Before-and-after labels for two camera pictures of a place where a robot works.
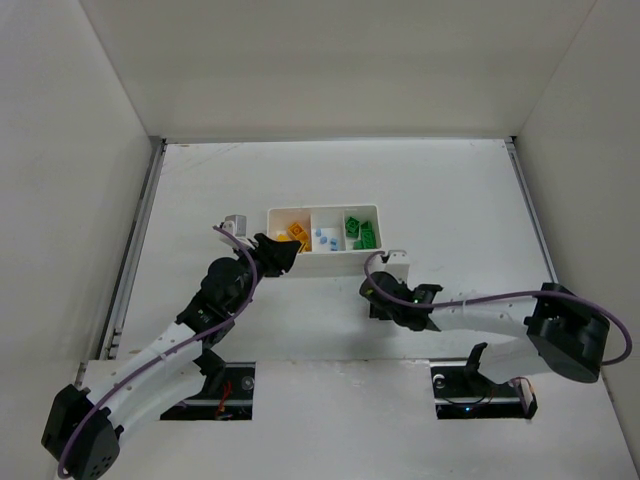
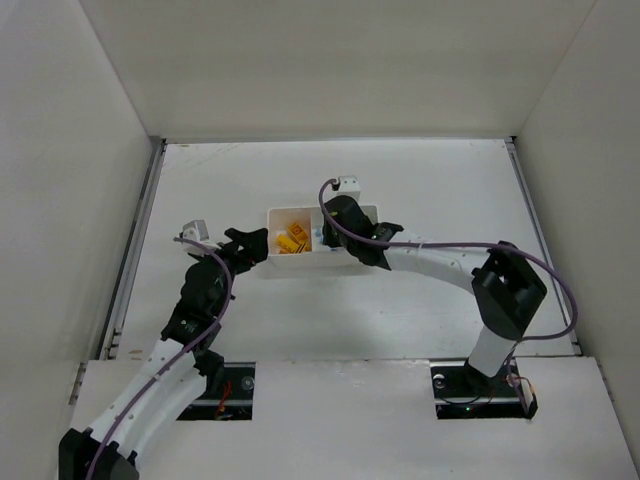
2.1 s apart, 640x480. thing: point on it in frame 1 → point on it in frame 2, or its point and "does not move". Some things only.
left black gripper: (267, 255) → (239, 248)
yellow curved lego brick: (296, 230) does not move
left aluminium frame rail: (111, 339) does not move
